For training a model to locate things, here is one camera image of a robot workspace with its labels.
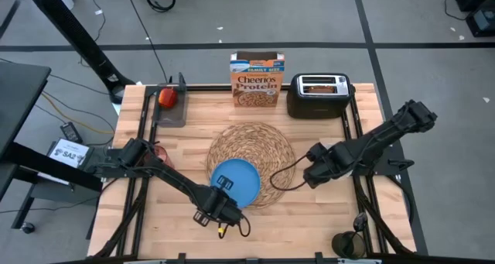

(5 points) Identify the black desk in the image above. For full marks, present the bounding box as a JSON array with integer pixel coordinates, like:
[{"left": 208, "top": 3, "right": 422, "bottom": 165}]
[{"left": 0, "top": 60, "right": 104, "bottom": 230}]

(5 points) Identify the black toaster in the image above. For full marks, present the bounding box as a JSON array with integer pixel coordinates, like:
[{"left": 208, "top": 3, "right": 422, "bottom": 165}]
[{"left": 285, "top": 72, "right": 356, "bottom": 120}]

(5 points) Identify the red apple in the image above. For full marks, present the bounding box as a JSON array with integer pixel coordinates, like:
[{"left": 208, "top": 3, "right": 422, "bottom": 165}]
[{"left": 157, "top": 87, "right": 179, "bottom": 109}]

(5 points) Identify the grey plastic tray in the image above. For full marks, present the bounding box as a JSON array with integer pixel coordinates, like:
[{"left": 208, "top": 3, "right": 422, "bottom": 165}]
[{"left": 151, "top": 81, "right": 189, "bottom": 129}]

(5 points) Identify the blue plate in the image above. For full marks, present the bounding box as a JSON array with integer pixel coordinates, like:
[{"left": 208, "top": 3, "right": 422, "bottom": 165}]
[{"left": 210, "top": 158, "right": 262, "bottom": 210}]

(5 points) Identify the toast slice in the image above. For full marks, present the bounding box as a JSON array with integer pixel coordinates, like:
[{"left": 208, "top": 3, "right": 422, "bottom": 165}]
[{"left": 304, "top": 84, "right": 336, "bottom": 94}]

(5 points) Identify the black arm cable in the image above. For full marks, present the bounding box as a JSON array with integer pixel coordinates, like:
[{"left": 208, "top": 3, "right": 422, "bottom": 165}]
[
  {"left": 269, "top": 153, "right": 310, "bottom": 191},
  {"left": 217, "top": 215, "right": 252, "bottom": 238}
]

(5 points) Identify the orange Cheerios cereal box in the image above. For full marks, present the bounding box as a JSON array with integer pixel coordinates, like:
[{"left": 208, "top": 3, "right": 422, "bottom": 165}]
[{"left": 229, "top": 50, "right": 286, "bottom": 108}]

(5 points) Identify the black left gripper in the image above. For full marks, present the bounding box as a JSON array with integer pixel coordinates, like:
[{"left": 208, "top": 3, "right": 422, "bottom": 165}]
[{"left": 192, "top": 174, "right": 244, "bottom": 228}]

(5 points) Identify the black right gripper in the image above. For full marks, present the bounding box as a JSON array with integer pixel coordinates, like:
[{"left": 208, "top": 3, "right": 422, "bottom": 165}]
[{"left": 303, "top": 142, "right": 347, "bottom": 190}]

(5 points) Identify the long black floor cable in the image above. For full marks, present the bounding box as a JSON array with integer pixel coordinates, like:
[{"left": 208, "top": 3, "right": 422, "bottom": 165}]
[{"left": 122, "top": 0, "right": 171, "bottom": 85}]

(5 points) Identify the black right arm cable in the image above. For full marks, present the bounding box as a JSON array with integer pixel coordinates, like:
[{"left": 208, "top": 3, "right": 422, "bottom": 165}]
[{"left": 269, "top": 153, "right": 310, "bottom": 191}]

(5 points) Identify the black equipment box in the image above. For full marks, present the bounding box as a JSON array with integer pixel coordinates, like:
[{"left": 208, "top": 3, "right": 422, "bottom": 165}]
[{"left": 454, "top": 0, "right": 495, "bottom": 39}]

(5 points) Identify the round woven placemat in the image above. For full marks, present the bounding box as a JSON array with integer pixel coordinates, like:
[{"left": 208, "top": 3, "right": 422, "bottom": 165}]
[{"left": 206, "top": 121, "right": 298, "bottom": 210}]

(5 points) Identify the dark mesh cup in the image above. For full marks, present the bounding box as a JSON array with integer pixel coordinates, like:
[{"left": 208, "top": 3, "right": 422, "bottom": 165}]
[{"left": 331, "top": 230, "right": 367, "bottom": 260}]

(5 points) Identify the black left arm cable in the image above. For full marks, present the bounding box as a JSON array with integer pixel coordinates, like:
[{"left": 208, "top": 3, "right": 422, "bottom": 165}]
[{"left": 217, "top": 215, "right": 252, "bottom": 238}]

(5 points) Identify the black power adapter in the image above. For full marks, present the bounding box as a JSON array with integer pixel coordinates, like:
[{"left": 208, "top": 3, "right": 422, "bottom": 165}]
[{"left": 60, "top": 121, "right": 84, "bottom": 144}]

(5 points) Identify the red translucent cup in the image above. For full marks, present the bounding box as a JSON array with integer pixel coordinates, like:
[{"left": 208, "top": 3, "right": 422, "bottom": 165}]
[{"left": 152, "top": 144, "right": 176, "bottom": 170}]

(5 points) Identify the yellow cable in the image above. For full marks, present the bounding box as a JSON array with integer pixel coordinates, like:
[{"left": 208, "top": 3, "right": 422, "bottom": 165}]
[{"left": 40, "top": 91, "right": 115, "bottom": 135}]

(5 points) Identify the white SA2 label sheet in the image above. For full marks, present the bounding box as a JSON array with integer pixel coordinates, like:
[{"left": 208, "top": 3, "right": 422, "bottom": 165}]
[{"left": 46, "top": 138, "right": 92, "bottom": 170}]

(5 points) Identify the black aluminium table frame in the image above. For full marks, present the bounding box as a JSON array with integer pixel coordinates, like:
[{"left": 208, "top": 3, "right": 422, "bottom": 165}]
[{"left": 87, "top": 72, "right": 430, "bottom": 264}]

